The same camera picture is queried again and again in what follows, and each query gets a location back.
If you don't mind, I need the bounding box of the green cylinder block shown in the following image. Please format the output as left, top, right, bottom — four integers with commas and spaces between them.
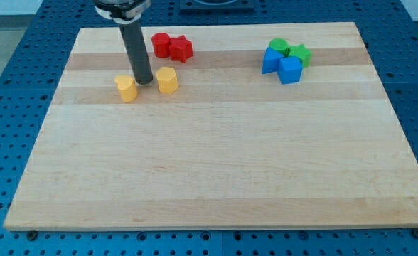
269, 38, 289, 56

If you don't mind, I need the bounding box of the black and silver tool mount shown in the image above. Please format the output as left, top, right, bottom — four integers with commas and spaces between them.
93, 0, 151, 24

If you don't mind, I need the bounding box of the yellow heart block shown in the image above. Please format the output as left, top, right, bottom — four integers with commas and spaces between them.
114, 75, 138, 103

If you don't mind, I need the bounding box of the yellow hexagon block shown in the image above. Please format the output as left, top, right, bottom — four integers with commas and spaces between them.
156, 67, 178, 94

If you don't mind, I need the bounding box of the green star block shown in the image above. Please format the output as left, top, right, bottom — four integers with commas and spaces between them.
289, 44, 313, 68

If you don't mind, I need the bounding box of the blue triangle block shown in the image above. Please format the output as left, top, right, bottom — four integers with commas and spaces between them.
262, 47, 284, 74

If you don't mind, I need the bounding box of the red cylinder block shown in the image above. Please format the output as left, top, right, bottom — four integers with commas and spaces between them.
151, 33, 171, 58

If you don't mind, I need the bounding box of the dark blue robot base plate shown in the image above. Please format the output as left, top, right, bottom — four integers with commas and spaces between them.
178, 0, 255, 12

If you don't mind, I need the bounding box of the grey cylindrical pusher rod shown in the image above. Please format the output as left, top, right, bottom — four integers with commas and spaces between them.
119, 20, 154, 85

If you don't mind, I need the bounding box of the red star block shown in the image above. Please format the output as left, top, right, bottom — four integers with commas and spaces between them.
169, 35, 193, 63

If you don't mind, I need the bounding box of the wooden board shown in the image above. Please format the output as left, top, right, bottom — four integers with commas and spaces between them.
4, 22, 418, 231

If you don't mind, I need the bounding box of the blue cube block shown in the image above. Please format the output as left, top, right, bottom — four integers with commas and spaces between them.
277, 56, 303, 85

